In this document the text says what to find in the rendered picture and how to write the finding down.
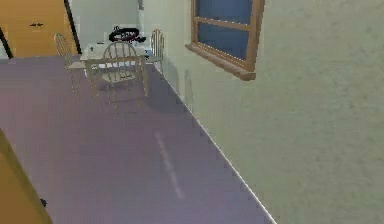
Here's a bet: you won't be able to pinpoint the pale wooden spindle chair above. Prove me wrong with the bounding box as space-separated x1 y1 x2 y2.
53 32 88 95
145 28 166 75
100 41 142 111

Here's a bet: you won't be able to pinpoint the wooden framed window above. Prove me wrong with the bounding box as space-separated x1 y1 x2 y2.
185 0 266 82

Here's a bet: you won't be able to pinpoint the pale wooden dining table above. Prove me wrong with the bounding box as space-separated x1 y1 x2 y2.
79 41 150 99

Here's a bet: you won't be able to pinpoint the black pan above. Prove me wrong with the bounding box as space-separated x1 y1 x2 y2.
108 25 147 44

